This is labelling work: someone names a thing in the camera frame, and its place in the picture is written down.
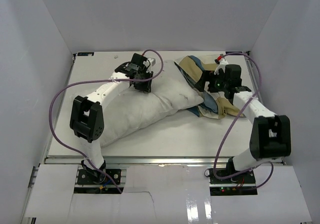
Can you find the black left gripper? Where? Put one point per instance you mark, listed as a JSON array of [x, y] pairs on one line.
[[146, 87]]

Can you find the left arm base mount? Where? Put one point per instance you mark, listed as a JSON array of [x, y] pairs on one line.
[[91, 181]]

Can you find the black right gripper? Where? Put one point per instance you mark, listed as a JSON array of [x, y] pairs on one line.
[[209, 76]]

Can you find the blue left corner sticker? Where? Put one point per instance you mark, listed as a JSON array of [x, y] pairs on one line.
[[85, 54]]

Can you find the white pillow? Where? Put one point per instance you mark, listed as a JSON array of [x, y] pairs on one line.
[[132, 110]]

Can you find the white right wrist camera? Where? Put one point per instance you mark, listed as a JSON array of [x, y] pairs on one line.
[[221, 64]]

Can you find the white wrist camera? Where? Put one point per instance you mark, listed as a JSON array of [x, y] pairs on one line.
[[149, 63], [221, 64]]

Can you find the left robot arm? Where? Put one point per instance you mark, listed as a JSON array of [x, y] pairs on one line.
[[87, 117]]

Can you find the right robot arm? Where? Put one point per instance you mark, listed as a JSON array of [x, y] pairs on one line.
[[244, 161]]

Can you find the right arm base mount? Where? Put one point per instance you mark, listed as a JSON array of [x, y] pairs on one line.
[[242, 184]]

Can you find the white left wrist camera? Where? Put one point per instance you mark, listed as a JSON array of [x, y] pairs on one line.
[[149, 63]]

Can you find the blue tan white pillowcase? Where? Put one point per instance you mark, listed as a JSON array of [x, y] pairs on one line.
[[215, 105]]

